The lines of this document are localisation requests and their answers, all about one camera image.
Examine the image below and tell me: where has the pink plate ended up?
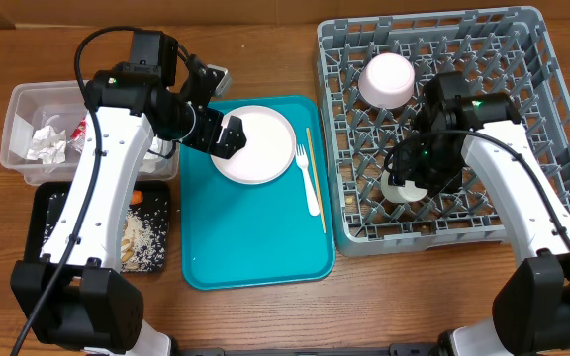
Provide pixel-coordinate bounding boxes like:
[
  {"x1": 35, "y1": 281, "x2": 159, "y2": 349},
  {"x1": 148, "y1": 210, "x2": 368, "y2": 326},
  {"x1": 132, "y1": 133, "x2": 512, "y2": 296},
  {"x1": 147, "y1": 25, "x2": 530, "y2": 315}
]
[{"x1": 212, "y1": 105, "x2": 296, "y2": 185}]

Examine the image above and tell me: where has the white paper cup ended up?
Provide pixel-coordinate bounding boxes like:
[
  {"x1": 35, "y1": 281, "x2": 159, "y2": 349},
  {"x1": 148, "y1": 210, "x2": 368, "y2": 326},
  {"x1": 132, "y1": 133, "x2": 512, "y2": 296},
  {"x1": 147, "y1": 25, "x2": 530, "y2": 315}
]
[{"x1": 380, "y1": 171, "x2": 428, "y2": 204}]

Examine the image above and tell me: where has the white napkin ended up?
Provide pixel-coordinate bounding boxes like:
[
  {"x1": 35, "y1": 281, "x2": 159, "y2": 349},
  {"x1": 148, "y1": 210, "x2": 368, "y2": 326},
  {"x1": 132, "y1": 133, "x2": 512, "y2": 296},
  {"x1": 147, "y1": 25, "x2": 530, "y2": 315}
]
[{"x1": 140, "y1": 137, "x2": 168, "y2": 173}]

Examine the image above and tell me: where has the orange carrot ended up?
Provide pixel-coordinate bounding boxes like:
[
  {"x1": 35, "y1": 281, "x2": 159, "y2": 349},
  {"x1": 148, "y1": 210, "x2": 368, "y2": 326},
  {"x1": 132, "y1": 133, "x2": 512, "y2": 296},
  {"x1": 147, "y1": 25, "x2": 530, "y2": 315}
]
[{"x1": 130, "y1": 190, "x2": 143, "y2": 206}]

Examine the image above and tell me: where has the red snack wrapper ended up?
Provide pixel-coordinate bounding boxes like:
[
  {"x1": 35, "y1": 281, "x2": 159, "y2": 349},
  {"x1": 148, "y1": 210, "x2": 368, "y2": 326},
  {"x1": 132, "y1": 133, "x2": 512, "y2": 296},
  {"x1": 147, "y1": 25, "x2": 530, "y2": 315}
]
[{"x1": 68, "y1": 119, "x2": 86, "y2": 153}]

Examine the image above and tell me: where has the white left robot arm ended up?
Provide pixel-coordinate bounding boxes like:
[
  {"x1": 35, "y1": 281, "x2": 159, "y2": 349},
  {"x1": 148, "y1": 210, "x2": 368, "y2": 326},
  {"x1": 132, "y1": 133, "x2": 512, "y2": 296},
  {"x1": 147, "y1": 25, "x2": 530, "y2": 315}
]
[{"x1": 10, "y1": 28, "x2": 246, "y2": 355}]

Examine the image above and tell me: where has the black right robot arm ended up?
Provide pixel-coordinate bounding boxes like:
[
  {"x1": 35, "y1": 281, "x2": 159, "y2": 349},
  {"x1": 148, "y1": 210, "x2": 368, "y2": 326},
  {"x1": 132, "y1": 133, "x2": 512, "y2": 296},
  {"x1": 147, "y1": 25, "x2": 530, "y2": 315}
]
[{"x1": 381, "y1": 72, "x2": 570, "y2": 356}]

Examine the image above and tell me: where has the grey dishwasher rack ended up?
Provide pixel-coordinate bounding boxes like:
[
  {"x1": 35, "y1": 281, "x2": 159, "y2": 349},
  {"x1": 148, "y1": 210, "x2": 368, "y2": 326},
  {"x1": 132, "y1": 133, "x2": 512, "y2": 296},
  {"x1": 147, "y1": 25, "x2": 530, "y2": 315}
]
[{"x1": 317, "y1": 6, "x2": 570, "y2": 256}]

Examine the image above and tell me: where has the pink plastic fork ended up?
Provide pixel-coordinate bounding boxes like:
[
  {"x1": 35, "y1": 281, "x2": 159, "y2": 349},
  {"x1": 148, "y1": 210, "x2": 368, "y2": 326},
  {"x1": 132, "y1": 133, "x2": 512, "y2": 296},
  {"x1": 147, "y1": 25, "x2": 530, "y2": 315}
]
[{"x1": 295, "y1": 144, "x2": 320, "y2": 216}]

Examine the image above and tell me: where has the wooden chopstick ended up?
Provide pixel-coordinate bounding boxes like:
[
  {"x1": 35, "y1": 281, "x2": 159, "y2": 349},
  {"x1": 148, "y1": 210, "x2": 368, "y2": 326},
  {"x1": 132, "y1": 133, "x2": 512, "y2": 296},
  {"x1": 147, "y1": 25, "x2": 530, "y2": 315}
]
[{"x1": 306, "y1": 127, "x2": 327, "y2": 233}]

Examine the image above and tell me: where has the teal plastic tray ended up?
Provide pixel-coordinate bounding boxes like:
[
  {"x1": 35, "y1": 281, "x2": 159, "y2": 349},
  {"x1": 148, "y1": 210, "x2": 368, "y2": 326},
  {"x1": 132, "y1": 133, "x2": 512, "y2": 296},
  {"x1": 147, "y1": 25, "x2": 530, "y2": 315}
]
[{"x1": 180, "y1": 96, "x2": 336, "y2": 290}]

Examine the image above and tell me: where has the spilled rice pile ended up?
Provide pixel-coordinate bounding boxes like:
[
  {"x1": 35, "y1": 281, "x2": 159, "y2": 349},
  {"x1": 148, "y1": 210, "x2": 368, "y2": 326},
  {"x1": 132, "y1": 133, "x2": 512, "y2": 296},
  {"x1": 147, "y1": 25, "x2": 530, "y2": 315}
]
[{"x1": 42, "y1": 192, "x2": 169, "y2": 272}]

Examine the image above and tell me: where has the black tray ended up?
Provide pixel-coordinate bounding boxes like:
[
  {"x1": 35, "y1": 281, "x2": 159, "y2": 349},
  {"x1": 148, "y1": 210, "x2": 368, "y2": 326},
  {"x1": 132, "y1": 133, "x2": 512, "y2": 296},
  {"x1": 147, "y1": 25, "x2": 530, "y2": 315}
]
[{"x1": 23, "y1": 181, "x2": 171, "y2": 273}]

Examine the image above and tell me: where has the small crumpled paper ball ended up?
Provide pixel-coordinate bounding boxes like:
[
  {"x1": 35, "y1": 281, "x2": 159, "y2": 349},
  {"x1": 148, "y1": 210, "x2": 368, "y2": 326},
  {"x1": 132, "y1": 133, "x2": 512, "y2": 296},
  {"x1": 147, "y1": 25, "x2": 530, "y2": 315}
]
[{"x1": 26, "y1": 126, "x2": 67, "y2": 164}]

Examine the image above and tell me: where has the clear plastic bin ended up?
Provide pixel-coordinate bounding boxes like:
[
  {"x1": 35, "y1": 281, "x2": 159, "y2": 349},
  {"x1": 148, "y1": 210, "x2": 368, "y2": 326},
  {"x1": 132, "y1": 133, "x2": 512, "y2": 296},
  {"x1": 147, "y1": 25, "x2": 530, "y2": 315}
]
[{"x1": 0, "y1": 80, "x2": 179, "y2": 186}]

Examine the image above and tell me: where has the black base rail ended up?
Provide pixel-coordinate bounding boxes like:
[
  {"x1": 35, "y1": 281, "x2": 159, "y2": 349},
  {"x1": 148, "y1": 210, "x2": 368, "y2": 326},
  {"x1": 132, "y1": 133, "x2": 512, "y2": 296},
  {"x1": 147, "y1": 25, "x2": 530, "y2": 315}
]
[{"x1": 170, "y1": 341, "x2": 454, "y2": 356}]

